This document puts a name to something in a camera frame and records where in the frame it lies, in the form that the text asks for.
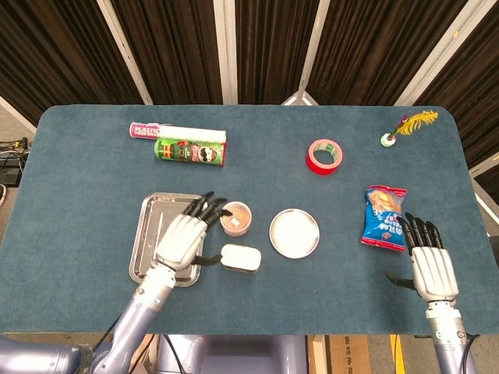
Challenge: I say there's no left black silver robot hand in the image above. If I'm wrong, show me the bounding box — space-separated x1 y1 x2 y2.
154 190 232 274

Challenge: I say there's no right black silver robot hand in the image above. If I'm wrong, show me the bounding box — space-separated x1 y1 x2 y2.
384 211 461 304

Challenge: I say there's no yellow sardine tin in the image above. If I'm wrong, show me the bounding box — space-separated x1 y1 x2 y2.
219 243 262 274

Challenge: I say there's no lavender robot base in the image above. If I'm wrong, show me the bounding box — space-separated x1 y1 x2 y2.
147 333 310 374

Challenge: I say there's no green Pringles can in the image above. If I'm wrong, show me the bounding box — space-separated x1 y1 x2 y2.
154 136 228 168

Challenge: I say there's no rectangular stainless steel tray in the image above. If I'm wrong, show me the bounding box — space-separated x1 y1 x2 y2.
129 191 208 288

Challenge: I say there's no blue red snack bag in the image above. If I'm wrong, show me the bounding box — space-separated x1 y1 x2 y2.
359 185 409 253

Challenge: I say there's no blue felt table cover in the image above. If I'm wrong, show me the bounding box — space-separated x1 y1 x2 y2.
0 104 499 337

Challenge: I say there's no pink white plastic wrap box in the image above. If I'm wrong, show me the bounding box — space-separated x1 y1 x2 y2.
129 122 228 143

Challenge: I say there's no light wooden crate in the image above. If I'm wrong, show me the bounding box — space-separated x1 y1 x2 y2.
132 333 157 374

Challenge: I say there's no round metal plate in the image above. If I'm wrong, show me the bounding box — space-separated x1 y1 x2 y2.
268 208 321 259

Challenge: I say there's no brown cardboard box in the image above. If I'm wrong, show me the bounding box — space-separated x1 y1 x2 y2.
307 334 371 374

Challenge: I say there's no yellow feather shuttlecock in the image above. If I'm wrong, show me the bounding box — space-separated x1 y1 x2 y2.
380 110 439 149

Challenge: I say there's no red tape roll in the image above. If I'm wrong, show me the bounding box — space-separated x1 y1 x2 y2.
306 138 345 176

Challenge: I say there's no dark pleated curtain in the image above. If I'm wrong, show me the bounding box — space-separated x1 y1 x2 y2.
0 0 499 196

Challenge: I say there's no black base cable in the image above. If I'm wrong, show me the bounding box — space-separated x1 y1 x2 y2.
162 333 186 374

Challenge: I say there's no black power strip with cables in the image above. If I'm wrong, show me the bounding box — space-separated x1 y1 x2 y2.
0 136 31 189

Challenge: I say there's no white frame bar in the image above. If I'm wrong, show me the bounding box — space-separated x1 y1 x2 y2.
96 0 154 106
393 0 493 107
213 0 239 105
280 0 332 107

